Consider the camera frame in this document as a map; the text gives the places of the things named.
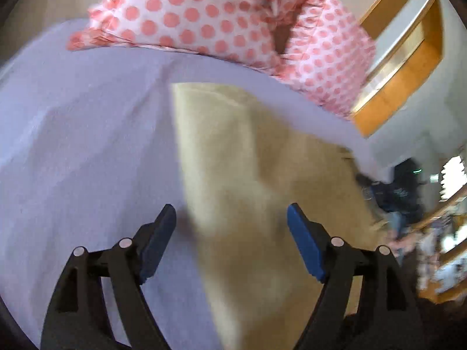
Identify khaki pants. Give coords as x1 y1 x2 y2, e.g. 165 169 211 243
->
172 83 383 349

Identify right pink polka-dot pillow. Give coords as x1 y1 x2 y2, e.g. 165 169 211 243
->
277 0 376 119

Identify lavender bed sheet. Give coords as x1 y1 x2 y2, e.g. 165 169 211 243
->
1 19 385 344

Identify pink polka-dot pillow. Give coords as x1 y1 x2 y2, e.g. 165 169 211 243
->
277 0 376 119
68 0 305 74

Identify left pink polka-dot pillow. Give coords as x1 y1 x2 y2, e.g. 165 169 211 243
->
68 0 305 74

